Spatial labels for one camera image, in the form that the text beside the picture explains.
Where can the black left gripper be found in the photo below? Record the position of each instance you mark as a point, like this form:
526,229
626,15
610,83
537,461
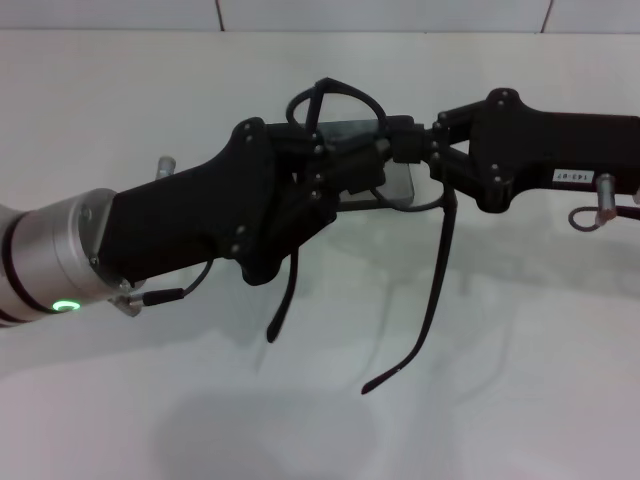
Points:
190,220

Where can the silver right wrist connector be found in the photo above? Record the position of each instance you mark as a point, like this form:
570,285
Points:
606,195

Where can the black glasses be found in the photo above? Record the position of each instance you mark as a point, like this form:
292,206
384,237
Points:
439,260

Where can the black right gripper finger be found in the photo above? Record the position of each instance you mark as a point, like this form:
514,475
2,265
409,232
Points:
350,156
360,182

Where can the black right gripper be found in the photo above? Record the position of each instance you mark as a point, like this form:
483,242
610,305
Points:
550,150

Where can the black glasses case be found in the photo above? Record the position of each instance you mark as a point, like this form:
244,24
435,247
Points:
397,185

